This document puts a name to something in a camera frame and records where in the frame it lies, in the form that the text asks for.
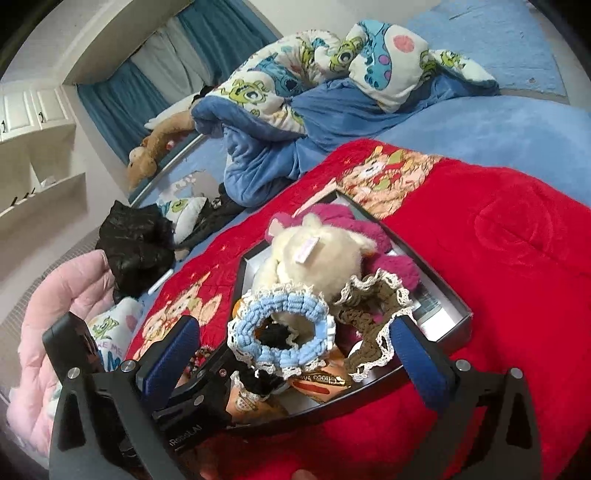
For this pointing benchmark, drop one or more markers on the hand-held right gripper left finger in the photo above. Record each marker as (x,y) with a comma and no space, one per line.
(173,355)

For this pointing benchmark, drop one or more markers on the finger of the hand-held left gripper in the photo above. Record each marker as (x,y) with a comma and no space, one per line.
(207,399)
(221,364)

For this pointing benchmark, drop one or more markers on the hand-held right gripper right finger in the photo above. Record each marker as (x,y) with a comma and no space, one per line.
(415,364)

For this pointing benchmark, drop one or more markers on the light blue scrunchie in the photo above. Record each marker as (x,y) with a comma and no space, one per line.
(244,327)

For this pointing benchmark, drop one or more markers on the black box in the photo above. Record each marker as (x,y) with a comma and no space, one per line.
(455,323)

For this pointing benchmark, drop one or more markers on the black scrunchie with white lace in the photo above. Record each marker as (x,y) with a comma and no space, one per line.
(277,336)

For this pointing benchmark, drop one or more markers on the brown scrunchie with white lace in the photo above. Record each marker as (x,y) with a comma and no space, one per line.
(364,314)

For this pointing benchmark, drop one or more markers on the orange triangular snack packet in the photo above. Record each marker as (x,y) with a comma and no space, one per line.
(318,385)
(249,406)

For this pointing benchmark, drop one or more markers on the long printed white pillow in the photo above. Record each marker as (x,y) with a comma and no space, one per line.
(115,323)

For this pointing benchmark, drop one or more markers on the pink quilt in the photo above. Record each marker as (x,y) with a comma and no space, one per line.
(60,286)

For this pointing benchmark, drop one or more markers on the white pen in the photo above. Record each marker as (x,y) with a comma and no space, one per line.
(160,281)

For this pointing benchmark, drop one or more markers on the pink plush toy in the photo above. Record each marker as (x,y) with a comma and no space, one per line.
(397,272)

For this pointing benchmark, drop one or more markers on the black plastic bag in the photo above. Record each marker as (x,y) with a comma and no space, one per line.
(134,244)

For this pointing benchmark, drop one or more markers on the red bear-print blanket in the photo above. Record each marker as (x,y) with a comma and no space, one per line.
(508,277)

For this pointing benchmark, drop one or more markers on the cream plush toy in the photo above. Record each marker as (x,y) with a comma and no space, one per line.
(300,258)

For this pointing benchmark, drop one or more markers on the white shelf unit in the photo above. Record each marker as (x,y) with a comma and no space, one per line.
(60,194)

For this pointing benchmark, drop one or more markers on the small monster-print pillow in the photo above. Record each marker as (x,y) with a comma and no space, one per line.
(184,212)

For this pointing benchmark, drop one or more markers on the dark clothing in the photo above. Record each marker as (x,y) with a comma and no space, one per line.
(217,212)

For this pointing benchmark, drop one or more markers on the blue monster-print blanket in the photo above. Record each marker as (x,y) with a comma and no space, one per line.
(258,170)

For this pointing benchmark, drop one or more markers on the brown plush toy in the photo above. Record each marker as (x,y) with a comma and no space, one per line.
(157,138)

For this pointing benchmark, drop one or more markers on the blue window curtain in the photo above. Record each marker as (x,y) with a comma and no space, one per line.
(111,106)

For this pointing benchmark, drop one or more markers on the white wall cabinet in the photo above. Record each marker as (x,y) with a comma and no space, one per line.
(27,106)

